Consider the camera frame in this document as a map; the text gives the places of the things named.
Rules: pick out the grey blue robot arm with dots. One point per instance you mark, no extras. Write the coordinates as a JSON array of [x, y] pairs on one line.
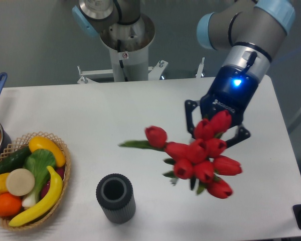
[[253, 31]]

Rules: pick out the dark grey ribbed vase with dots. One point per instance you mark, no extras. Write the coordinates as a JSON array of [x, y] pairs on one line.
[[115, 195]]

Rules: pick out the woven wicker basket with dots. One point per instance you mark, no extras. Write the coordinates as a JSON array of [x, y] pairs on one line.
[[22, 142]]

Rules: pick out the yellow banana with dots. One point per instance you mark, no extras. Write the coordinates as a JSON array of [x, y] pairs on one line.
[[44, 205]]

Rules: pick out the red tulip bouquet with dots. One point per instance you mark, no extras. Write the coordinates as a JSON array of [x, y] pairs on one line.
[[202, 161]]

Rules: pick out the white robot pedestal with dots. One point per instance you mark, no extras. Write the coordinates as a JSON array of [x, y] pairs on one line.
[[128, 49]]

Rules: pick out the green bok choy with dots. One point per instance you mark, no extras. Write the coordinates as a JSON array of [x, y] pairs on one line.
[[37, 164]]

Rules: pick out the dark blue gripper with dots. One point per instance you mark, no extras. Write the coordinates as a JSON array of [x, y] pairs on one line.
[[231, 90]]

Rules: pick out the orange fruit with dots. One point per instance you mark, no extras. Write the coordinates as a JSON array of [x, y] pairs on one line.
[[10, 205]]

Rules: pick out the dark green cucumber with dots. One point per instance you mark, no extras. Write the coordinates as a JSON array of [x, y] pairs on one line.
[[15, 160]]

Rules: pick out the dark red vegetable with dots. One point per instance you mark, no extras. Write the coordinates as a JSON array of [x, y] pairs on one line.
[[46, 187]]

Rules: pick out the beige round disc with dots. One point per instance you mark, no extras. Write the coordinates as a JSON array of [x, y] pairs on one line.
[[20, 182]]

